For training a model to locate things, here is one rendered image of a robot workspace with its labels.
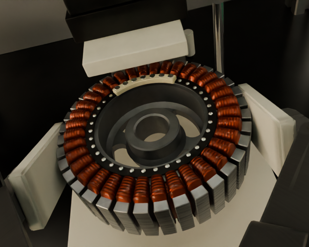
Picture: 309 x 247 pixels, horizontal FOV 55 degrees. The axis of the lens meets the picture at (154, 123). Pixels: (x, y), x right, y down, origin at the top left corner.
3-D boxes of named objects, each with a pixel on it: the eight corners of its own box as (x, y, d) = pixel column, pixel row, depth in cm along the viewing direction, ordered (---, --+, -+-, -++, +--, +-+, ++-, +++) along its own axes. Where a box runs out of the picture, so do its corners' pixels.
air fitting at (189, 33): (196, 59, 30) (193, 33, 28) (185, 61, 31) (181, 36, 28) (194, 52, 31) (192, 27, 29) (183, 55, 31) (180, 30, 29)
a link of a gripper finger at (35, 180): (45, 230, 14) (30, 233, 14) (78, 161, 20) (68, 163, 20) (21, 174, 13) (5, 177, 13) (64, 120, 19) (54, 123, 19)
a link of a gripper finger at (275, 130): (277, 122, 12) (296, 118, 12) (235, 85, 19) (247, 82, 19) (282, 185, 13) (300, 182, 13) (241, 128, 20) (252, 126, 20)
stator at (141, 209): (278, 218, 15) (288, 182, 13) (70, 256, 16) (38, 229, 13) (221, 80, 23) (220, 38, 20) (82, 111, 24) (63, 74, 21)
